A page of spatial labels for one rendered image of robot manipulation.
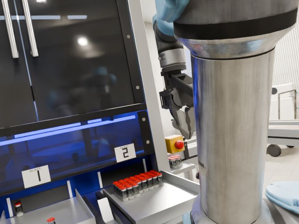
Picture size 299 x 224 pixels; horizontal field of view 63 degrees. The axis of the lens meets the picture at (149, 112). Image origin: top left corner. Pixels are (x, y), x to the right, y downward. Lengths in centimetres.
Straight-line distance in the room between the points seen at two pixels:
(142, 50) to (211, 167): 85
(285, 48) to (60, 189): 764
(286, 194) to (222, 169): 19
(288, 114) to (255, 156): 592
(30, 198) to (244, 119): 93
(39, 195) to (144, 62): 69
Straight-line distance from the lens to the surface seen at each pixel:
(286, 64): 816
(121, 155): 103
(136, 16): 114
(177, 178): 96
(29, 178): 98
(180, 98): 68
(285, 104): 620
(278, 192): 48
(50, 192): 108
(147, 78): 108
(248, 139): 29
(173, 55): 69
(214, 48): 23
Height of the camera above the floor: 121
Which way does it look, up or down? 2 degrees down
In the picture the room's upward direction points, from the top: 10 degrees counter-clockwise
